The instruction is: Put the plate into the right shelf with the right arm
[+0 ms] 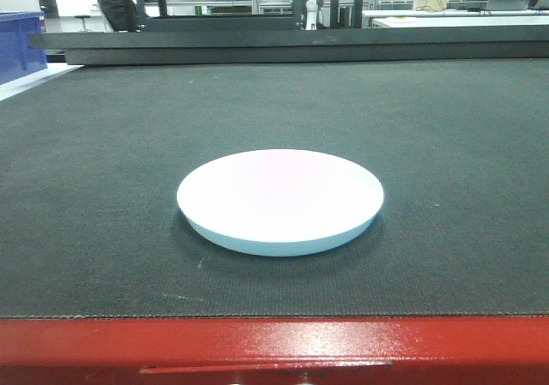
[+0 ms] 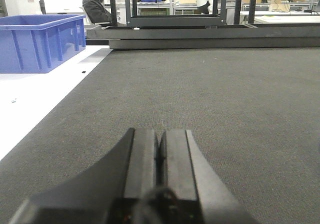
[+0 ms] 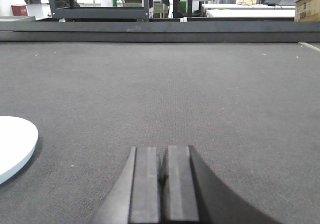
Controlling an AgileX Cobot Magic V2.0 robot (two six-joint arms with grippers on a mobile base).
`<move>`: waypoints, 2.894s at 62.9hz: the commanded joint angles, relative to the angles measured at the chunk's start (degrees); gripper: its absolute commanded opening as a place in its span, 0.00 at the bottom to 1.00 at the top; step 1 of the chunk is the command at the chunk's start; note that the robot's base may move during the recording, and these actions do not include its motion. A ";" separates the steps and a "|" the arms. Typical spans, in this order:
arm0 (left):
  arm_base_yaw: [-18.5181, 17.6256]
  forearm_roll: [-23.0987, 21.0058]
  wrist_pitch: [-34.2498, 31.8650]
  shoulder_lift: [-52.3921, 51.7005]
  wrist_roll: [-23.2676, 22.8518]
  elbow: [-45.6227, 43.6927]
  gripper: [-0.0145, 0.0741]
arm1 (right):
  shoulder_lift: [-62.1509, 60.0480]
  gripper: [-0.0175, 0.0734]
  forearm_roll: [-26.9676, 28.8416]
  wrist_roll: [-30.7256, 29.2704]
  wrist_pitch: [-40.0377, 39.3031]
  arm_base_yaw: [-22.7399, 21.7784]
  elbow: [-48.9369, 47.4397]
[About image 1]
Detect light blue round plate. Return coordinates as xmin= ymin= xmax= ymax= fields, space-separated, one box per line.
xmin=176 ymin=149 xmax=384 ymax=257

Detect dark woven table mat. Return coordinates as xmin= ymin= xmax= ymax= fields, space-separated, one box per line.
xmin=1 ymin=59 xmax=548 ymax=318

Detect white background table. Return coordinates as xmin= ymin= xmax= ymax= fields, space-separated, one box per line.
xmin=362 ymin=9 xmax=548 ymax=28

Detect person in dark clothes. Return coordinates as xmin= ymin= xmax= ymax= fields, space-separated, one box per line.
xmin=98 ymin=0 xmax=137 ymax=32

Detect black stool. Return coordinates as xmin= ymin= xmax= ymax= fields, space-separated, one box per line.
xmin=74 ymin=15 xmax=91 ymax=32

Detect red metal table edge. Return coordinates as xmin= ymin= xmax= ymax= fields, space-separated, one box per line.
xmin=1 ymin=316 xmax=548 ymax=384

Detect black stacked boards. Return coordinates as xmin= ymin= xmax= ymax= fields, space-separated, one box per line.
xmin=28 ymin=25 xmax=548 ymax=66

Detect blue plastic crate far left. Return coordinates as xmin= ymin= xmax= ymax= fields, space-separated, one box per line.
xmin=1 ymin=11 xmax=47 ymax=84

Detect black metal frame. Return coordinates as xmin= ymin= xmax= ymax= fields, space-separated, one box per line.
xmin=135 ymin=0 xmax=365 ymax=32

